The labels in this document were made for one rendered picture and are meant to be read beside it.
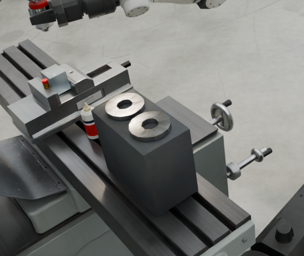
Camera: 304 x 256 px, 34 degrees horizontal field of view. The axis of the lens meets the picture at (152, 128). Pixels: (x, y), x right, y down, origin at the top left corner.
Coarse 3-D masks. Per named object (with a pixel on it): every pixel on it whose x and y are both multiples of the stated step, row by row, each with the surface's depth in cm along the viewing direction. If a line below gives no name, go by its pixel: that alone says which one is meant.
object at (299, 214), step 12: (300, 192) 152; (288, 204) 149; (300, 204) 148; (276, 216) 147; (288, 216) 145; (300, 216) 144; (264, 228) 145; (276, 228) 140; (288, 228) 135; (300, 228) 139; (264, 240) 138; (276, 240) 137; (288, 240) 135; (300, 240) 136; (264, 252) 139; (276, 252) 135; (288, 252) 133; (300, 252) 135
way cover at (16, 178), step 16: (0, 144) 151; (16, 144) 151; (0, 160) 142; (16, 160) 144; (32, 160) 145; (0, 176) 132; (16, 176) 137; (32, 176) 138; (48, 176) 138; (0, 192) 124; (16, 192) 128; (32, 192) 132; (48, 192) 132
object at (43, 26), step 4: (44, 8) 122; (48, 8) 123; (32, 12) 123; (36, 12) 122; (40, 12) 122; (40, 24) 124; (44, 24) 124; (48, 24) 125; (52, 24) 126; (40, 28) 125; (44, 28) 125
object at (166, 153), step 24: (120, 96) 115; (96, 120) 115; (120, 120) 110; (144, 120) 107; (168, 120) 105; (120, 144) 108; (144, 144) 102; (168, 144) 103; (120, 168) 117; (144, 168) 103; (168, 168) 106; (192, 168) 111; (144, 192) 110; (168, 192) 110; (192, 192) 115
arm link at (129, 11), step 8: (104, 0) 122; (112, 0) 123; (120, 0) 124; (128, 0) 124; (136, 0) 123; (144, 0) 124; (104, 8) 124; (112, 8) 125; (128, 8) 124; (136, 8) 124; (144, 8) 125; (128, 16) 127; (136, 16) 129
